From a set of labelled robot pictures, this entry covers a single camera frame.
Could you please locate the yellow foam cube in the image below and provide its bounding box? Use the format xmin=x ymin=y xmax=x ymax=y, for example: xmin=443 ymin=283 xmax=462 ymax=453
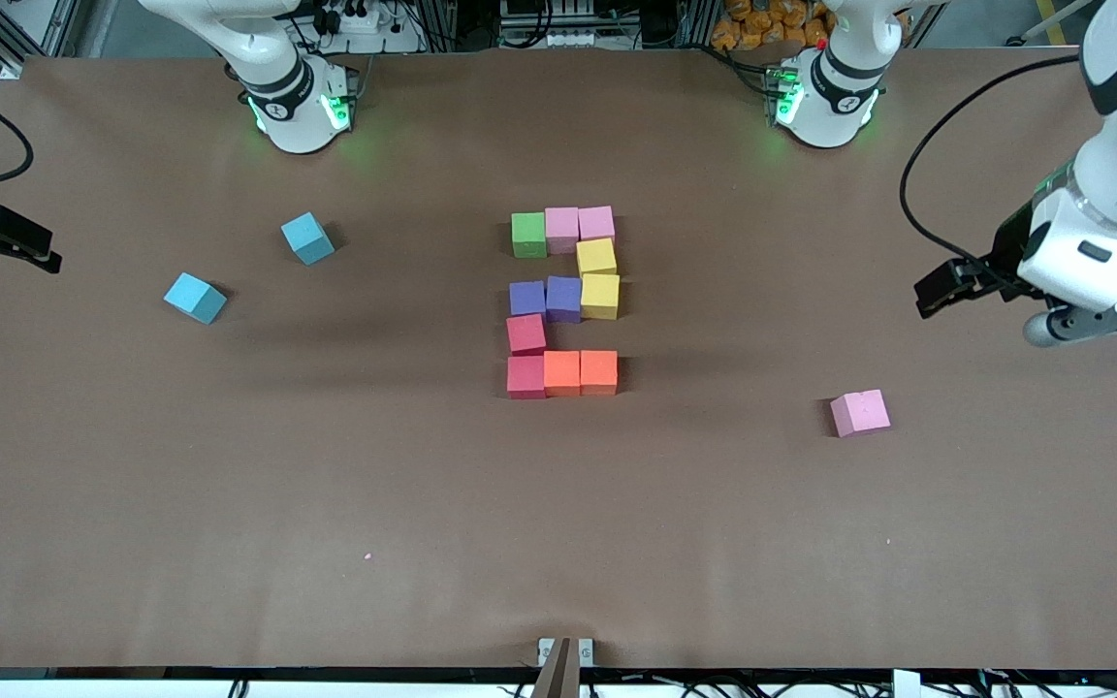
xmin=576 ymin=238 xmax=619 ymax=280
xmin=580 ymin=273 xmax=622 ymax=321

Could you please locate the orange foam cube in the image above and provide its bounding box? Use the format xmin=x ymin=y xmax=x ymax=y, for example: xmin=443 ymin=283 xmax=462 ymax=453
xmin=579 ymin=349 xmax=620 ymax=397
xmin=543 ymin=350 xmax=583 ymax=398

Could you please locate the green foam cube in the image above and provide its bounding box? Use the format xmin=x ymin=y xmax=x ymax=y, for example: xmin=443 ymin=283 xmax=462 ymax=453
xmin=511 ymin=212 xmax=549 ymax=260

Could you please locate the red foam cube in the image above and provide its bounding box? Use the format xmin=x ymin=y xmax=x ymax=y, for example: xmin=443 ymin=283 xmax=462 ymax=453
xmin=506 ymin=313 xmax=550 ymax=358
xmin=506 ymin=355 xmax=548 ymax=401

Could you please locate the light blue foam cube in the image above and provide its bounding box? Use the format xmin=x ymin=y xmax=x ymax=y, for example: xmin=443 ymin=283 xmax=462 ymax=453
xmin=163 ymin=271 xmax=229 ymax=326
xmin=280 ymin=211 xmax=336 ymax=267

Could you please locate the orange snack bag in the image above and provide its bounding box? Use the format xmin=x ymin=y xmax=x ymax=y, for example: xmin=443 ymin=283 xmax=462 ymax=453
xmin=711 ymin=0 xmax=831 ymax=51

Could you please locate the white power strip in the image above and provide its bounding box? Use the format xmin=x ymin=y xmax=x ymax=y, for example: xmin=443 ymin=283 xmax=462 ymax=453
xmin=311 ymin=0 xmax=424 ymax=54

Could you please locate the white electronics box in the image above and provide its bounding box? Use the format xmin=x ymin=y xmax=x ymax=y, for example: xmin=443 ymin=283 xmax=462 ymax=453
xmin=498 ymin=0 xmax=600 ymax=49

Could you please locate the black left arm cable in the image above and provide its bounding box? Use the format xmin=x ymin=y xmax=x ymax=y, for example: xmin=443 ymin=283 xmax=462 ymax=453
xmin=899 ymin=53 xmax=1083 ymax=292

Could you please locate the aluminium frame post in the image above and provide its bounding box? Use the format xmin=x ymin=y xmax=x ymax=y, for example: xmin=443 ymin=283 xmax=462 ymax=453
xmin=677 ymin=0 xmax=722 ymax=49
xmin=420 ymin=0 xmax=463 ymax=51

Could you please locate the metal table edge bracket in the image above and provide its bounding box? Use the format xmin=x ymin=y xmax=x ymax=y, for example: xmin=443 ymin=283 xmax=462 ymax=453
xmin=536 ymin=636 xmax=596 ymax=670

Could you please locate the brown strip under bracket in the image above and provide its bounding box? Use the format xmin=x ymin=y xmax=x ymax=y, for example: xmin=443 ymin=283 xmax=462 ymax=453
xmin=529 ymin=638 xmax=584 ymax=698

